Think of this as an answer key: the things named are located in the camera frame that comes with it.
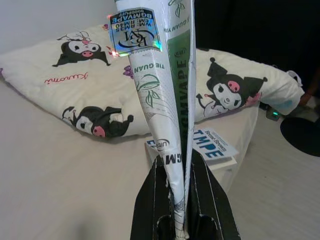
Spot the black round object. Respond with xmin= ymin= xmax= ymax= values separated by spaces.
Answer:
xmin=279 ymin=116 xmax=320 ymax=157

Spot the cream Kuromi print blanket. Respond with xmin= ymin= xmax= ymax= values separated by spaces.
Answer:
xmin=0 ymin=23 xmax=306 ymax=139

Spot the grey device with green light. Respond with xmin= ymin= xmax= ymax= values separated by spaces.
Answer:
xmin=264 ymin=104 xmax=285 ymax=123

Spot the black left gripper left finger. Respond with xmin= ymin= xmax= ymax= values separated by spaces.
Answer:
xmin=131 ymin=154 xmax=176 ymax=240

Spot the white book blue lettered cover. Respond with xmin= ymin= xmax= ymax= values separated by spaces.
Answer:
xmin=144 ymin=128 xmax=239 ymax=176

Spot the mattress with cream sheet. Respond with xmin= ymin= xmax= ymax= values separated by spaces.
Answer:
xmin=0 ymin=82 xmax=260 ymax=240

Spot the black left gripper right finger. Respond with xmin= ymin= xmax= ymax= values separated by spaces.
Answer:
xmin=186 ymin=152 xmax=241 ymax=240

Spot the white green carton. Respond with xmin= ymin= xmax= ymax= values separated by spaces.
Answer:
xmin=107 ymin=0 xmax=196 ymax=240

